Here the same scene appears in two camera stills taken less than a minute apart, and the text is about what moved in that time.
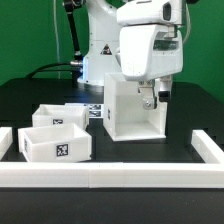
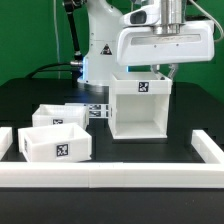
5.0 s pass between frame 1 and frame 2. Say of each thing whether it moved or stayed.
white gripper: moved
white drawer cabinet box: moved
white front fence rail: stayed
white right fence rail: stayed
